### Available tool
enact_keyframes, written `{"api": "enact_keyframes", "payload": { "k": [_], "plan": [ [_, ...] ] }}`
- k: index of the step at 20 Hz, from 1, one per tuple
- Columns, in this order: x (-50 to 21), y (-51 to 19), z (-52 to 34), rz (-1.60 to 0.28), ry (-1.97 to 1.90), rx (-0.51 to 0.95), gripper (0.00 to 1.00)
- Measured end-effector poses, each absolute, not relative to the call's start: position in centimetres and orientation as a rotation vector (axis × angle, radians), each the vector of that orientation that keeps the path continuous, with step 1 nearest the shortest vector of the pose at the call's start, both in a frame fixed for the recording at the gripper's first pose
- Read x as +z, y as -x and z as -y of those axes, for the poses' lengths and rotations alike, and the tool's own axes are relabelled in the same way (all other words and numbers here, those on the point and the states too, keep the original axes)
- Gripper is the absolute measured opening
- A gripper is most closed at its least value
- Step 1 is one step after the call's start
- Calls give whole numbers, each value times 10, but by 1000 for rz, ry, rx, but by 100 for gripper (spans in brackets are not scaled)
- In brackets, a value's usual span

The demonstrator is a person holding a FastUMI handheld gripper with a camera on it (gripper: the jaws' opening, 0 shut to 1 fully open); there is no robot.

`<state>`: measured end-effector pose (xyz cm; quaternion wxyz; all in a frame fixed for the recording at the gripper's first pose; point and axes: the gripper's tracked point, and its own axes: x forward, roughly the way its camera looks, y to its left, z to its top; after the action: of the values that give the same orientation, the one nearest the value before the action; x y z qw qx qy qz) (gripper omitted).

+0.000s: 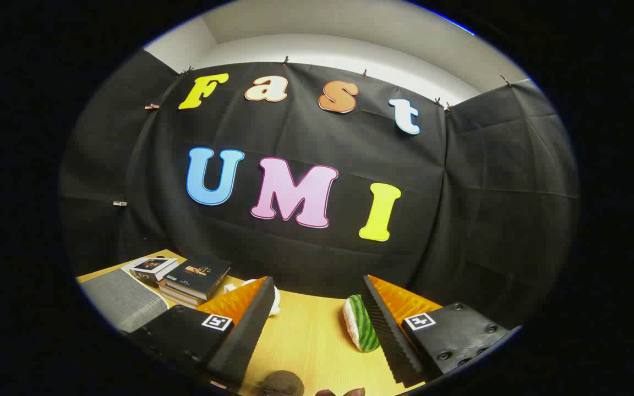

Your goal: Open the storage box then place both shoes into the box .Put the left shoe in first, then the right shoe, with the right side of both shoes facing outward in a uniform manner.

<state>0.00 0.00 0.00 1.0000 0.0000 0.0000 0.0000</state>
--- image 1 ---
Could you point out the watermelon slice plush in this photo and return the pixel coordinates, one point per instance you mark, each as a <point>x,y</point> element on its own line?
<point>364,324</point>

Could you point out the white plush toy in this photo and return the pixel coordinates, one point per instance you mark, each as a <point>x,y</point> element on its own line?
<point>275,302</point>

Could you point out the row of dark cloth clips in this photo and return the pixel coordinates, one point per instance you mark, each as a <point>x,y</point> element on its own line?
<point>285,59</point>

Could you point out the brown cover book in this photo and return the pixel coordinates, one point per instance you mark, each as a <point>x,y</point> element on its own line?
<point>176,297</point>

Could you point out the grey fabric storage box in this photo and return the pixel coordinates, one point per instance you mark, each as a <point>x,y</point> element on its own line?
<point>124,300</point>

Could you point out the black backdrop cloth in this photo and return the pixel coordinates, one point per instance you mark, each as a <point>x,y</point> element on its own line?
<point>306,258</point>

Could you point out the dark blue book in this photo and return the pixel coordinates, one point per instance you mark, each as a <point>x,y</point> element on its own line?
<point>198,275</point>

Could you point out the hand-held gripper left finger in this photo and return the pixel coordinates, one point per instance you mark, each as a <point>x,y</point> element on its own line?
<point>245,330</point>

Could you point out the white cover book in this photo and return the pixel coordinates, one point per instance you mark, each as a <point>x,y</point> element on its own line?
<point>149,267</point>

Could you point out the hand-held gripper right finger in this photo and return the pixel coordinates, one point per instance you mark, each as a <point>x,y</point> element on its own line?
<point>391,335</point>

